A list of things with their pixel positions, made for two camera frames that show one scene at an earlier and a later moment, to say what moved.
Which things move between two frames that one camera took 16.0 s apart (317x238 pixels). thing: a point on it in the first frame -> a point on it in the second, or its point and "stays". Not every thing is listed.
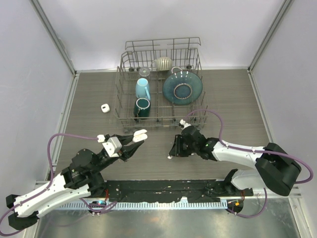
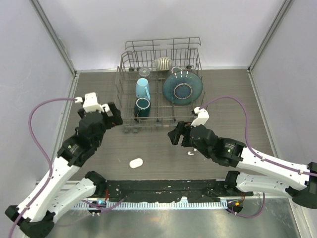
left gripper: (127, 151) -> (116, 118)
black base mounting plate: (170, 191) stays
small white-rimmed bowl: (176, 69) stays
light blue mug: (142, 89) stays
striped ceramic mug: (163, 63) stays
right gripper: (177, 150) -> (184, 127)
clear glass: (144, 72) stays
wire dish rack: (160, 83) stays
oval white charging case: (139, 135) -> (135, 163)
